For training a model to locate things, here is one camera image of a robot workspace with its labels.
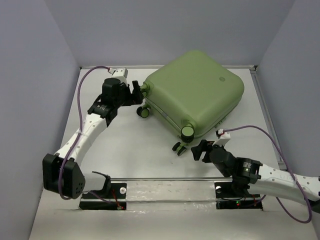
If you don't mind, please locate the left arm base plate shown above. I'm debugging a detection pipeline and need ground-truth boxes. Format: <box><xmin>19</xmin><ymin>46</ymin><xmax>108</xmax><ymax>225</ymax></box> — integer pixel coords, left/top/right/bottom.
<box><xmin>79</xmin><ymin>181</ymin><xmax>127</xmax><ymax>211</ymax></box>

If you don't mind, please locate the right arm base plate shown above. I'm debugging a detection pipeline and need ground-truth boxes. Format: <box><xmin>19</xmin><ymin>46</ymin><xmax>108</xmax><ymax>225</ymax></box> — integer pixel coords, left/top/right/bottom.
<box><xmin>214</xmin><ymin>181</ymin><xmax>263</xmax><ymax>210</ymax></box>

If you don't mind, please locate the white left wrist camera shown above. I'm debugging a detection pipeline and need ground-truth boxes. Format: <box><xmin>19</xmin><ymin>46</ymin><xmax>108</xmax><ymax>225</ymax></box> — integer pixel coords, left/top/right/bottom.
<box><xmin>108</xmin><ymin>67</ymin><xmax>128</xmax><ymax>83</ymax></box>

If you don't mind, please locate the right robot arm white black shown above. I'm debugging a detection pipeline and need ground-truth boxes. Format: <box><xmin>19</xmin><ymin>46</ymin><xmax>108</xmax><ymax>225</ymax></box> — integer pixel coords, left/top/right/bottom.
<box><xmin>191</xmin><ymin>138</ymin><xmax>320</xmax><ymax>213</ymax></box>

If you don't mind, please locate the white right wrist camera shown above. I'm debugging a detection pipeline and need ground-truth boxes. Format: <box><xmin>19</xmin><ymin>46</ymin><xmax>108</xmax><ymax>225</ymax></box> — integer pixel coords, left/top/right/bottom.
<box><xmin>214</xmin><ymin>128</ymin><xmax>231</xmax><ymax>147</ymax></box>

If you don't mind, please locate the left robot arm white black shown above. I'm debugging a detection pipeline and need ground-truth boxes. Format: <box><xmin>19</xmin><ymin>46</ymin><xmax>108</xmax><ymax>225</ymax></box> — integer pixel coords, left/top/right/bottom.
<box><xmin>42</xmin><ymin>77</ymin><xmax>144</xmax><ymax>199</ymax></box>

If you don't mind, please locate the green suitcase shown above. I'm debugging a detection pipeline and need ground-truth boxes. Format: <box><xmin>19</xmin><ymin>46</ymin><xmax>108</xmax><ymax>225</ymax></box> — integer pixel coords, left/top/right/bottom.
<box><xmin>136</xmin><ymin>50</ymin><xmax>245</xmax><ymax>156</ymax></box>

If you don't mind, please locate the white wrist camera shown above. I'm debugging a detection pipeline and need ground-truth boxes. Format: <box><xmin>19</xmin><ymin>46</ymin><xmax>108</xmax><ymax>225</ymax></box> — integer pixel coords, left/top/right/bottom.
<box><xmin>108</xmin><ymin>67</ymin><xmax>128</xmax><ymax>83</ymax></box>
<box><xmin>214</xmin><ymin>128</ymin><xmax>231</xmax><ymax>147</ymax></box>

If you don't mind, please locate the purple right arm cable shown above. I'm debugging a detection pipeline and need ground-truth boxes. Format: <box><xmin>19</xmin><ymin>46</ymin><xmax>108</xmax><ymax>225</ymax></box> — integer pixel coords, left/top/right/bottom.
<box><xmin>219</xmin><ymin>125</ymin><xmax>313</xmax><ymax>224</ymax></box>

